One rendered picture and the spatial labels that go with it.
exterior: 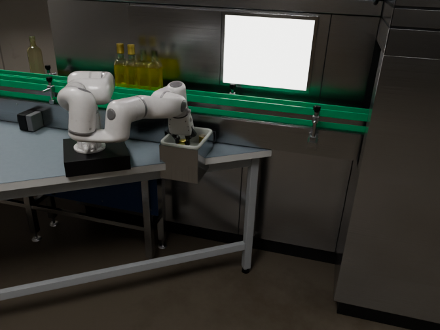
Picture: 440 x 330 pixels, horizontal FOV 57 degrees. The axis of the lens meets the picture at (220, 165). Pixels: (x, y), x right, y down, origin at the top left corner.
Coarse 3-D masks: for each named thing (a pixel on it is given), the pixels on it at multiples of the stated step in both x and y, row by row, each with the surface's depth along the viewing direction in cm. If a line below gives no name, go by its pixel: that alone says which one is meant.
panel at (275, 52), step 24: (240, 24) 183; (264, 24) 181; (288, 24) 178; (312, 24) 175; (240, 48) 188; (264, 48) 185; (288, 48) 182; (240, 72) 193; (264, 72) 190; (288, 72) 186
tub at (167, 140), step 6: (198, 132) 184; (204, 132) 183; (210, 132) 179; (162, 138) 171; (168, 138) 174; (180, 138) 187; (192, 138) 186; (198, 138) 185; (204, 138) 172; (162, 144) 167; (168, 144) 166; (174, 144) 166; (180, 144) 166; (192, 144) 184; (198, 144) 166
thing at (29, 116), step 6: (18, 114) 194; (24, 114) 194; (30, 114) 195; (36, 114) 196; (18, 120) 195; (24, 120) 194; (30, 120) 193; (36, 120) 196; (42, 120) 201; (24, 126) 196; (30, 126) 195; (36, 126) 197; (42, 126) 201
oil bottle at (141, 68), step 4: (140, 60) 190; (140, 64) 189; (144, 64) 188; (148, 64) 190; (136, 68) 190; (140, 68) 189; (144, 68) 189; (140, 72) 190; (144, 72) 190; (140, 76) 191; (144, 76) 191; (140, 80) 192; (144, 80) 191; (140, 84) 193; (144, 84) 192; (140, 88) 194; (144, 88) 193; (148, 88) 193
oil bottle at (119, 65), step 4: (116, 60) 192; (120, 60) 191; (124, 60) 192; (116, 64) 192; (120, 64) 191; (124, 64) 192; (116, 68) 193; (120, 68) 192; (124, 68) 192; (116, 72) 194; (120, 72) 193; (124, 72) 193; (116, 76) 194; (120, 76) 194; (124, 76) 194; (116, 80) 195; (120, 80) 195; (124, 80) 194; (116, 84) 196; (120, 84) 196; (124, 84) 195
